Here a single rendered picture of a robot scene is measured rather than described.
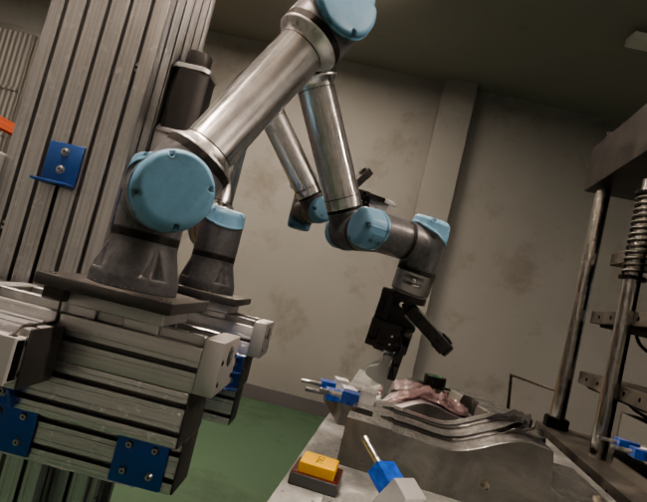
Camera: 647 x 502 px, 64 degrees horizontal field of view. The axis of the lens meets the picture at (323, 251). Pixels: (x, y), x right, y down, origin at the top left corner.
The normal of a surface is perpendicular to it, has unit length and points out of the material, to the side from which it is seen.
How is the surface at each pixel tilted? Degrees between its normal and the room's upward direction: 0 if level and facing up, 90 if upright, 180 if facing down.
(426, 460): 90
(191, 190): 97
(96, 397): 90
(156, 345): 90
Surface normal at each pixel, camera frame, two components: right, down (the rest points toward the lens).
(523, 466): -0.15, -0.11
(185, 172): 0.33, 0.14
